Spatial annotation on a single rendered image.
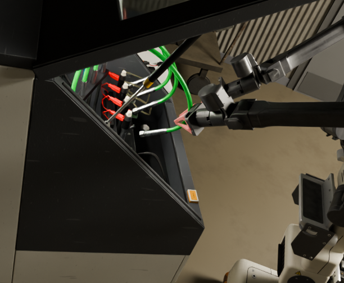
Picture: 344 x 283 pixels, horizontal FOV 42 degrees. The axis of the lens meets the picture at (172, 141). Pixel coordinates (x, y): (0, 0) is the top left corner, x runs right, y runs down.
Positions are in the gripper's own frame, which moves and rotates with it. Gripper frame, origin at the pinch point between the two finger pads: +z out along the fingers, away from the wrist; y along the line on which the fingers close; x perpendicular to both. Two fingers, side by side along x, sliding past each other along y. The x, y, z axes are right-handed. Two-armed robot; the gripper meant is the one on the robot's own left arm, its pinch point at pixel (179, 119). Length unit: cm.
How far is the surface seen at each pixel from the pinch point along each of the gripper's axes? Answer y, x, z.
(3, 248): 57, 6, 36
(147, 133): 6.1, 0.6, 10.2
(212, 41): -208, 52, 149
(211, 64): -172, 58, 130
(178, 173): -2.2, 24.9, 17.0
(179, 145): -13.5, 20.1, 22.4
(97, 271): 40, 34, 30
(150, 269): 27, 45, 20
